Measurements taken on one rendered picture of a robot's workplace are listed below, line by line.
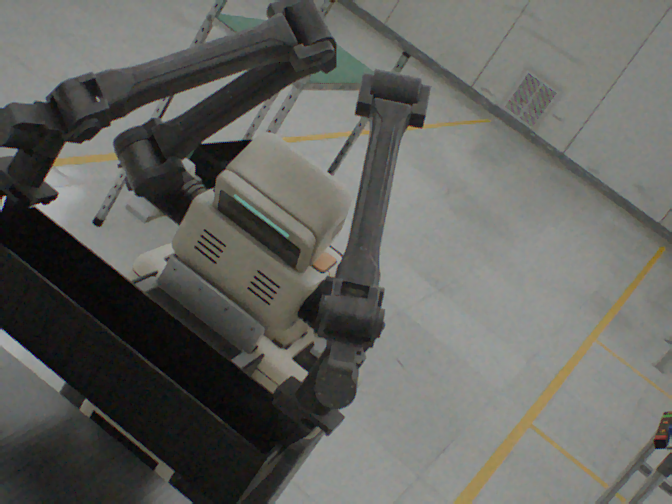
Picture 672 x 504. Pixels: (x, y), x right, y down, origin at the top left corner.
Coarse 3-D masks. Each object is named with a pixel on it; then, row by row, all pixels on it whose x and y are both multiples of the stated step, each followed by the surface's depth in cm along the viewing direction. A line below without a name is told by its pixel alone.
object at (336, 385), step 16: (320, 336) 147; (336, 336) 147; (352, 336) 148; (336, 352) 142; (352, 352) 143; (320, 368) 144; (336, 368) 140; (352, 368) 140; (320, 384) 141; (336, 384) 140; (352, 384) 140; (320, 400) 141; (336, 400) 141; (352, 400) 141
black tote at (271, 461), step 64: (0, 256) 155; (64, 256) 171; (0, 320) 156; (64, 320) 153; (128, 320) 169; (128, 384) 151; (192, 384) 167; (256, 384) 164; (192, 448) 150; (256, 448) 147
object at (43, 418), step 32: (0, 352) 171; (0, 384) 164; (32, 384) 168; (0, 416) 158; (32, 416) 162; (64, 416) 166; (0, 448) 152; (32, 448) 156; (64, 448) 160; (96, 448) 164; (0, 480) 147; (32, 480) 150; (64, 480) 154; (96, 480) 158; (128, 480) 162; (160, 480) 166
